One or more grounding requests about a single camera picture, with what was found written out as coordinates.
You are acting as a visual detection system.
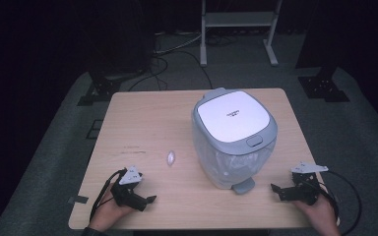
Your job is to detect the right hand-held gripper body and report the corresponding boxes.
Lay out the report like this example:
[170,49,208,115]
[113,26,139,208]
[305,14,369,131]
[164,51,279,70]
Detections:
[290,161,329,207]

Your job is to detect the person's left hand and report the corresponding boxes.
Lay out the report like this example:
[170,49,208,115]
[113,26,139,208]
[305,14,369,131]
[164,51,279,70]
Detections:
[88,183,136,232]

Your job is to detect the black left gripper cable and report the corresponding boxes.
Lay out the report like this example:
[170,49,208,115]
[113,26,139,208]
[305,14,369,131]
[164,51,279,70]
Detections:
[89,168,127,222]

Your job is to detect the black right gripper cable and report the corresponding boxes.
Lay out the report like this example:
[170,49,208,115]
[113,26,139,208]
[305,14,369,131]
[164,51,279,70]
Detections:
[319,170,363,235]

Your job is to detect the white paper wad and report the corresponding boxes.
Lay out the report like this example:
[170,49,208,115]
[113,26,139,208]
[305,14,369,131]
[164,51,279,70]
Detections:
[166,149,177,167]

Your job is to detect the black stand base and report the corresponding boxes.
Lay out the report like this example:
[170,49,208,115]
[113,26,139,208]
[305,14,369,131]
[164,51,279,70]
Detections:
[77,71,123,107]
[295,0,351,103]

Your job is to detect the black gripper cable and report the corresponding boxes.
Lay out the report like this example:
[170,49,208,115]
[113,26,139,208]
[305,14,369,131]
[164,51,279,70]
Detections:
[319,170,363,235]
[89,168,127,222]

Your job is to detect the grey tape strip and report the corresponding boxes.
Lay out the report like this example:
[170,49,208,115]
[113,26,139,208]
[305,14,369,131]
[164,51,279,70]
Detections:
[67,195,90,205]

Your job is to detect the white floor cable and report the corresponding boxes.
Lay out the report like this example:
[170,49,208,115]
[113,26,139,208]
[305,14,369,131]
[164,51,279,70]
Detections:
[154,30,205,55]

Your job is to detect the clear plastic bin liner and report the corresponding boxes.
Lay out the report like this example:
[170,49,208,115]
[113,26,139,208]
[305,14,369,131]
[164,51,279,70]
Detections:
[193,127,277,190]

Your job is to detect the grey white pedal trash bin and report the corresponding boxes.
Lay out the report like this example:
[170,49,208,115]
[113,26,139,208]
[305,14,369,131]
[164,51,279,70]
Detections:
[191,87,279,195]

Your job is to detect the white metal stand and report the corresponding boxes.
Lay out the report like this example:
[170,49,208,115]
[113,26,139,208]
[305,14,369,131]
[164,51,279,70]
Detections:
[199,0,284,68]

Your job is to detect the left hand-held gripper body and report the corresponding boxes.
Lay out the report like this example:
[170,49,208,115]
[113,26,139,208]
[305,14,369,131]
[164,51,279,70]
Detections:
[111,165,150,212]

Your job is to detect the person's right hand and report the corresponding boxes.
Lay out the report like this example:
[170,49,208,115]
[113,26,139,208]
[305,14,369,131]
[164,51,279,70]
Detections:
[293,196,342,236]

